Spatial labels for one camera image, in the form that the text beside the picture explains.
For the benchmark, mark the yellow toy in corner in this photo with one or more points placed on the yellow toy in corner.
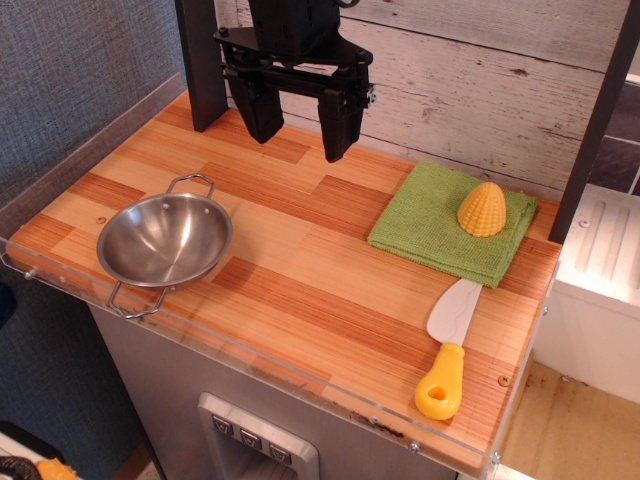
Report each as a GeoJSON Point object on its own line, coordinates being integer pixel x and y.
{"type": "Point", "coordinates": [54, 469]}

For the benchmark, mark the white toy knife yellow handle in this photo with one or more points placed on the white toy knife yellow handle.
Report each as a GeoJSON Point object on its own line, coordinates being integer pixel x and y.
{"type": "Point", "coordinates": [438, 394]}

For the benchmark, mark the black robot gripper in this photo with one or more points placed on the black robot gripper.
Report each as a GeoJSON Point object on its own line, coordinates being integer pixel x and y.
{"type": "Point", "coordinates": [296, 47]}

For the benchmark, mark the dark wooden post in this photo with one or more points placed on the dark wooden post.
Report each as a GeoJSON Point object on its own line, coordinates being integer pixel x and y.
{"type": "Point", "coordinates": [202, 59]}
{"type": "Point", "coordinates": [604, 107]}

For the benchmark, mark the grey water dispenser panel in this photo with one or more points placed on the grey water dispenser panel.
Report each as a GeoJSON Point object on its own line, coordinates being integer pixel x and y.
{"type": "Point", "coordinates": [245, 446]}

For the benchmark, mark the clear acrylic table guard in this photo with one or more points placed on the clear acrylic table guard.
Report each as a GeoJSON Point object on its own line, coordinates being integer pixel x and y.
{"type": "Point", "coordinates": [342, 325]}

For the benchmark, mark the white toy sink unit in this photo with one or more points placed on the white toy sink unit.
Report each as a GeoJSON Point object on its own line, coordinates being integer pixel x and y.
{"type": "Point", "coordinates": [591, 330]}

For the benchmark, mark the dark wooden left post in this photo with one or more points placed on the dark wooden left post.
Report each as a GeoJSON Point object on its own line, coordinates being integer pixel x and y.
{"type": "Point", "coordinates": [202, 59]}

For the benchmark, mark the green folded cloth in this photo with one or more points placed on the green folded cloth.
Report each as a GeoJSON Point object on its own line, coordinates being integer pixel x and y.
{"type": "Point", "coordinates": [420, 224]}

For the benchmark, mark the yellow toy corn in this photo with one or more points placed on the yellow toy corn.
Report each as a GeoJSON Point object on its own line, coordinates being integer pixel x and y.
{"type": "Point", "coordinates": [483, 212]}

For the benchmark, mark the stainless steel two-handled pan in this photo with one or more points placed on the stainless steel two-handled pan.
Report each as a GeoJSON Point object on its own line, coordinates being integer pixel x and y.
{"type": "Point", "coordinates": [165, 240]}

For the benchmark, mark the dark wooden right post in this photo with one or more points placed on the dark wooden right post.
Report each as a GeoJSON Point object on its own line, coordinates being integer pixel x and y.
{"type": "Point", "coordinates": [604, 107]}

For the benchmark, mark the silver toy fridge cabinet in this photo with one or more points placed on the silver toy fridge cabinet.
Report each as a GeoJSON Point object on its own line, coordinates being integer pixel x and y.
{"type": "Point", "coordinates": [164, 379]}

